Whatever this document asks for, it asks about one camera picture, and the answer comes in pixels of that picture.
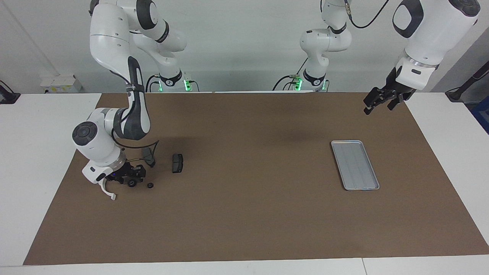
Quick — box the brown table mat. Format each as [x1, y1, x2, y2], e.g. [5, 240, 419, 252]
[23, 92, 489, 265]

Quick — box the white half-ring bracket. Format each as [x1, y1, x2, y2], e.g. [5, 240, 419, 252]
[98, 179, 117, 201]

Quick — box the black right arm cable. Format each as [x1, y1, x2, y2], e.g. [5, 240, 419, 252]
[111, 128, 160, 167]

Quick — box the black clamp mount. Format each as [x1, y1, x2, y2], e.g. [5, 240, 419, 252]
[0, 80, 20, 104]

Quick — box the white power box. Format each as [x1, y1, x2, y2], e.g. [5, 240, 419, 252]
[40, 74, 83, 94]

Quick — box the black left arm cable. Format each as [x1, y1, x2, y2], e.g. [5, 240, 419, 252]
[344, 0, 390, 29]

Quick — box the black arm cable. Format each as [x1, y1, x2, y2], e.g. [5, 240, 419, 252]
[344, 0, 390, 29]
[111, 128, 160, 167]

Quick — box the silver metal tray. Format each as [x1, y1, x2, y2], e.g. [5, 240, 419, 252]
[330, 140, 381, 191]

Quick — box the blue box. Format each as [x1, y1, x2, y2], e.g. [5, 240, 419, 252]
[472, 97, 489, 134]

